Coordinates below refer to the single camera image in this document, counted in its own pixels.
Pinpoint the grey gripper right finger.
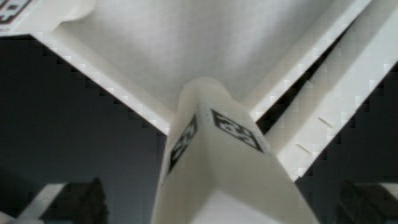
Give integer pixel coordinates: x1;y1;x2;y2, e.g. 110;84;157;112
334;181;398;224

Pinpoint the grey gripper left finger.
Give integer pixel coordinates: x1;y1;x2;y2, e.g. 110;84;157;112
13;179;109;224

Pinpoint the white desk top tray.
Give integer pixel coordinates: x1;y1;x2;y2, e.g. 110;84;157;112
34;0;372;131

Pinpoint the white U-shaped fence frame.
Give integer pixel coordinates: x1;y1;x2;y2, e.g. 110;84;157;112
267;0;398;178

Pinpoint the white desk leg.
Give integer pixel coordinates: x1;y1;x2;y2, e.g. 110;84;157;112
0;0;98;37
151;77;318;224

